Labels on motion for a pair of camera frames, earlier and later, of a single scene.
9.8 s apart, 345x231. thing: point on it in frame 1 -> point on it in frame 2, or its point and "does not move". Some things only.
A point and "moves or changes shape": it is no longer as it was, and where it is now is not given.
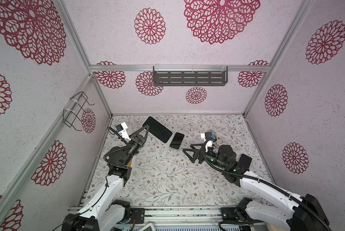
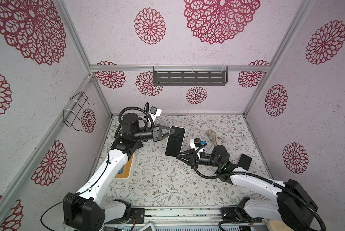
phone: x=157 y=129 moves or changes shape
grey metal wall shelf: x=165 y=75 does not move
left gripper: x=135 y=135 -> x=160 y=136
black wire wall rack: x=71 y=116 does not move
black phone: x=245 y=161 does not move
